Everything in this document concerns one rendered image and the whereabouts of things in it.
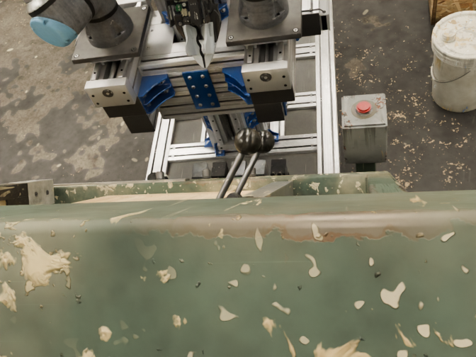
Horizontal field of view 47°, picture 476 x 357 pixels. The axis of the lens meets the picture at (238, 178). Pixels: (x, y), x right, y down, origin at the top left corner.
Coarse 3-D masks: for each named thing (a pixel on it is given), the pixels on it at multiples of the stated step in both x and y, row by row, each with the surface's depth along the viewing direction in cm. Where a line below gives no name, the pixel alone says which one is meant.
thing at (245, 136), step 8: (248, 128) 75; (240, 136) 74; (248, 136) 74; (256, 136) 74; (240, 144) 74; (248, 144) 74; (256, 144) 74; (240, 152) 75; (248, 152) 75; (240, 160) 76; (232, 168) 76; (232, 176) 76; (224, 184) 76; (224, 192) 77
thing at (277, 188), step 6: (264, 186) 128; (270, 186) 127; (276, 186) 126; (282, 186) 126; (288, 186) 136; (252, 192) 113; (258, 192) 113; (264, 192) 112; (270, 192) 111; (276, 192) 116; (282, 192) 125; (288, 192) 135
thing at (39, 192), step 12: (36, 180) 156; (48, 180) 157; (0, 192) 136; (12, 192) 140; (24, 192) 145; (36, 192) 150; (48, 192) 156; (12, 204) 140; (24, 204) 145; (36, 204) 150
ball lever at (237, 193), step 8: (264, 136) 86; (272, 136) 87; (264, 144) 86; (272, 144) 86; (256, 152) 87; (264, 152) 87; (256, 160) 88; (248, 168) 88; (248, 176) 88; (240, 184) 88; (240, 192) 89
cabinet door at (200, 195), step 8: (200, 192) 150; (208, 192) 148; (216, 192) 146; (232, 192) 143; (248, 192) 141; (88, 200) 141; (96, 200) 139; (104, 200) 140; (112, 200) 140; (120, 200) 139; (128, 200) 138; (136, 200) 136; (144, 200) 135
